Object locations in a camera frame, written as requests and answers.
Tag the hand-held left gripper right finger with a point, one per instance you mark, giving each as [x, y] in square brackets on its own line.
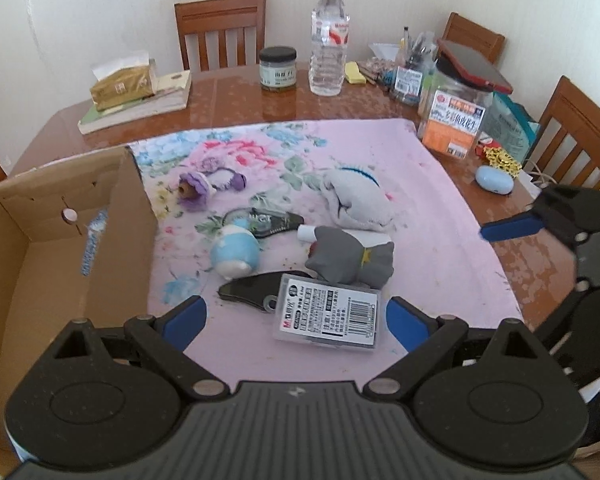
[405, 322]

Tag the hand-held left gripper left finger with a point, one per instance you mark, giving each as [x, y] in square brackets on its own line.
[184, 322]

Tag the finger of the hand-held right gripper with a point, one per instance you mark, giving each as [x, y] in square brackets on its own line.
[510, 227]
[562, 315]

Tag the black pointed plastic item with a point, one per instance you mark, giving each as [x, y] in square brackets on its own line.
[245, 290]

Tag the clear case with barcode label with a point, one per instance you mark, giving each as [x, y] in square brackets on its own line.
[330, 315]

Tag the grey cat toy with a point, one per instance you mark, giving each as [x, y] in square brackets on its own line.
[350, 260]

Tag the blue and white plush toy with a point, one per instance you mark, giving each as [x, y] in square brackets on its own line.
[234, 252]

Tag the white sock with blue stripe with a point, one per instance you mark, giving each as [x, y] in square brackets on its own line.
[360, 200]

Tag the brown cardboard box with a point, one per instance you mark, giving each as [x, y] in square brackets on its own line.
[44, 280]

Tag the wooden desktop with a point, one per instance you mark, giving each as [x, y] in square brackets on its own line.
[229, 100]

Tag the light blue earbud case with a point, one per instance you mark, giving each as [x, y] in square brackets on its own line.
[492, 180]

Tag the pink floral cloth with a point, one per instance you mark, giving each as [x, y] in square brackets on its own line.
[430, 260]

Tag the gold ornament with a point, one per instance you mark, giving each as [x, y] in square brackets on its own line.
[500, 160]

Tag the small red packet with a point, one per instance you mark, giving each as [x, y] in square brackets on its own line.
[485, 143]

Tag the teal paper bag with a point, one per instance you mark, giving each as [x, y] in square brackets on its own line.
[510, 125]

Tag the clear container with orange label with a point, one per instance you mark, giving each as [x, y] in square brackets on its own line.
[455, 120]

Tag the clear black correction tape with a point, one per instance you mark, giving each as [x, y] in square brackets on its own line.
[270, 222]

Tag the purple crochet doll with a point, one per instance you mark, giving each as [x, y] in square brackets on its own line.
[194, 190]

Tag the clear jar of pens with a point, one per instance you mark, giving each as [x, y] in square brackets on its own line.
[410, 77]

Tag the white folded paper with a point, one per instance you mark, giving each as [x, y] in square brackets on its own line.
[385, 52]

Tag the yellow sticky notes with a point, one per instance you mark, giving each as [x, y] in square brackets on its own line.
[355, 72]

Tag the beige book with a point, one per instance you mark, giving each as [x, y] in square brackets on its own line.
[172, 85]

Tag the gold tissue pack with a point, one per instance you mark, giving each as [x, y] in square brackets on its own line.
[122, 85]

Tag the clear water bottle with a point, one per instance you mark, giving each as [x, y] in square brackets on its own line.
[330, 40]

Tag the dark-lidded glass jar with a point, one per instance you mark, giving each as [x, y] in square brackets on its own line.
[278, 70]

